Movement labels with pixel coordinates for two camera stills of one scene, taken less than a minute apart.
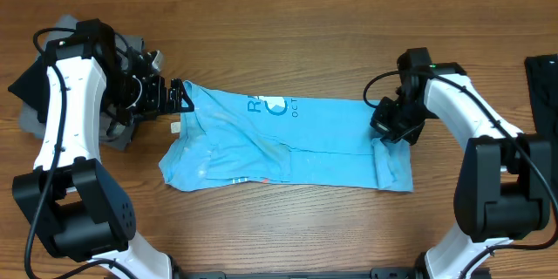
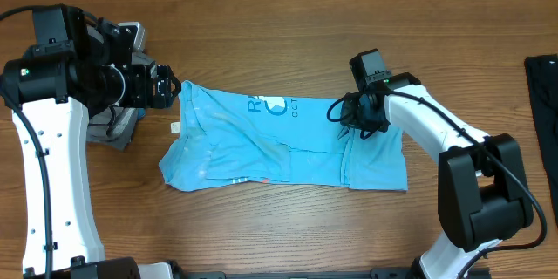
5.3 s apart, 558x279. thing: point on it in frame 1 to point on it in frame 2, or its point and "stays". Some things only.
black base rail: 373,274 stays
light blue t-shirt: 298,141 stays
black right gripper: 386,133 to 349,119
